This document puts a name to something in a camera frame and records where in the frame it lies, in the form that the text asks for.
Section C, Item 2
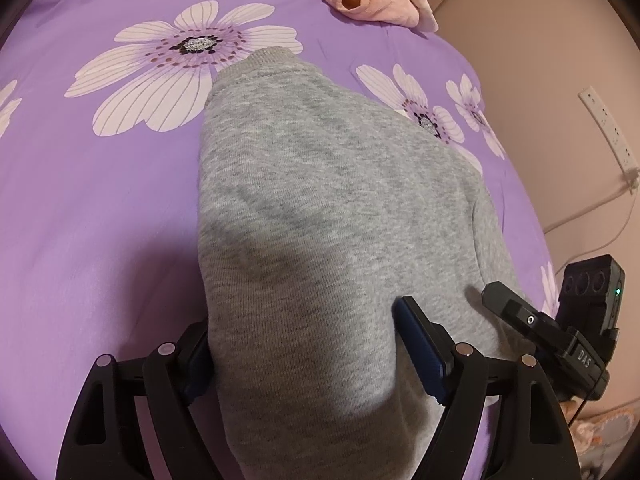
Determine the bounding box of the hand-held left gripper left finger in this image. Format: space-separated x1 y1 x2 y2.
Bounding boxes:
55 321 221 480

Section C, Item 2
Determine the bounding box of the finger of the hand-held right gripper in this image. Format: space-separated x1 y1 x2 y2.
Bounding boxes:
481 281 566 348

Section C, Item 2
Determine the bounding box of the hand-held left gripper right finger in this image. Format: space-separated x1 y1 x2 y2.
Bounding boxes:
392 296 581 480

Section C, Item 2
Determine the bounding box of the grey sweater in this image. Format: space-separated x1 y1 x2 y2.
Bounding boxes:
196 46 551 480

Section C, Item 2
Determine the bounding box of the pink patterned cloth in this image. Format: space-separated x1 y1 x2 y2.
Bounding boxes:
570 400 640 463

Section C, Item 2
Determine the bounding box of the purple floral bed sheet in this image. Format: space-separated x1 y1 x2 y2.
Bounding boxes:
0 0 563 480

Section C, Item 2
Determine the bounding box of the white power strip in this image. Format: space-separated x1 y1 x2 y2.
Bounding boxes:
578 86 640 183

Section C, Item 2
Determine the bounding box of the white cable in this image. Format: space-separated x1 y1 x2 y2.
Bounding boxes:
542 170 640 236

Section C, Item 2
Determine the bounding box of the black cable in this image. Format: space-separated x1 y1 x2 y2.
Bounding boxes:
562 396 587 427

